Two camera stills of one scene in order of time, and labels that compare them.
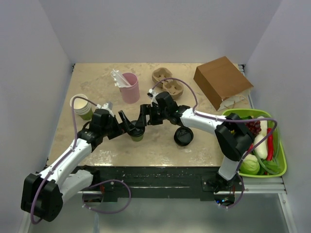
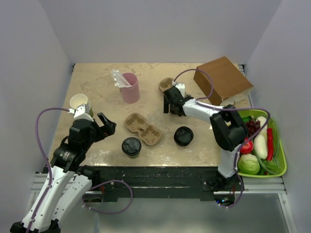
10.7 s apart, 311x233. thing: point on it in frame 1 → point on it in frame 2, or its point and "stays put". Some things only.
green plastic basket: (279, 149) stays put
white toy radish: (263, 125) stays put
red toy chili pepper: (269, 141) stays put
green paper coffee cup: (137, 139) → (132, 157)
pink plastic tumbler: (130, 94) stays put
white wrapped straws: (119, 79) stays put
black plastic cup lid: (135, 130) → (131, 145)
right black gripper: (146, 109) → (166, 106)
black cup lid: (183, 136) stays put
